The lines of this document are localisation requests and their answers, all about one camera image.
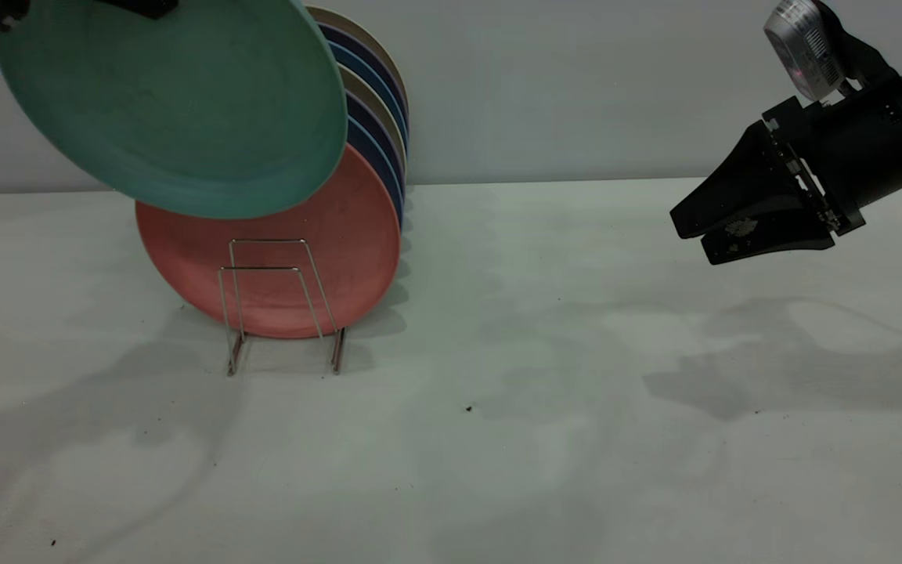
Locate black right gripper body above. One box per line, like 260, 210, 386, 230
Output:
761, 73, 902, 237

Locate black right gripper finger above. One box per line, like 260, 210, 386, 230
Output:
700, 196, 837, 266
669, 121, 803, 240

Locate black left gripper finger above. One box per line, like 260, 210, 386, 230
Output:
97, 0, 179, 21

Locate green round plate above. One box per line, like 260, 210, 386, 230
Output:
0, 0, 349, 221

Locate beige plate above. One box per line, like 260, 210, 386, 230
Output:
337, 64, 408, 165
305, 5, 410, 103

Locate dark navy plate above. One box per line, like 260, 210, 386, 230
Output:
344, 92, 406, 185
316, 23, 410, 118

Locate pink round plate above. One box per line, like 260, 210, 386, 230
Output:
135, 143, 402, 339

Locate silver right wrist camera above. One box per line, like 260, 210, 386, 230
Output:
763, 0, 902, 103

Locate metal wire plate rack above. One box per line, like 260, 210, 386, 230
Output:
218, 238, 346, 378

